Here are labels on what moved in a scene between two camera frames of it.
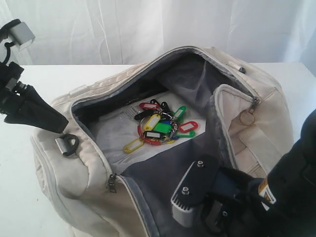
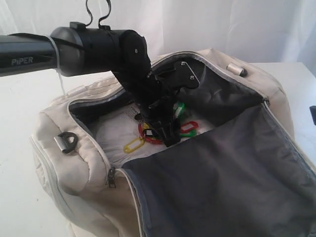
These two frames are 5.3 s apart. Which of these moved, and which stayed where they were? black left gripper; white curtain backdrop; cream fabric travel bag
Moved: black left gripper
Stayed: white curtain backdrop; cream fabric travel bag
